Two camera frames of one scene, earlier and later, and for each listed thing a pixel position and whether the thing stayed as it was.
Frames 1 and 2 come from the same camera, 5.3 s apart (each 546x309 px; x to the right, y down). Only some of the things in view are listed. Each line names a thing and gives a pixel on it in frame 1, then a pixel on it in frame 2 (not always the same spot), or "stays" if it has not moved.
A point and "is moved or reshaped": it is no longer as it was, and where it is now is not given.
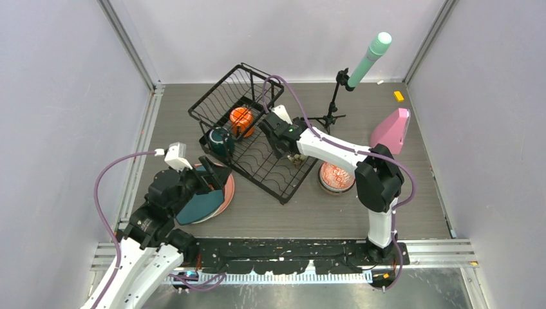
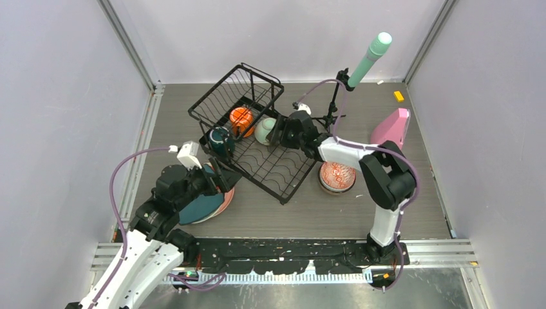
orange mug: [242, 121] stays
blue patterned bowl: [334, 179] stays
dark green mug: [221, 143] stays
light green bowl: [302, 157] is moved or reshaped
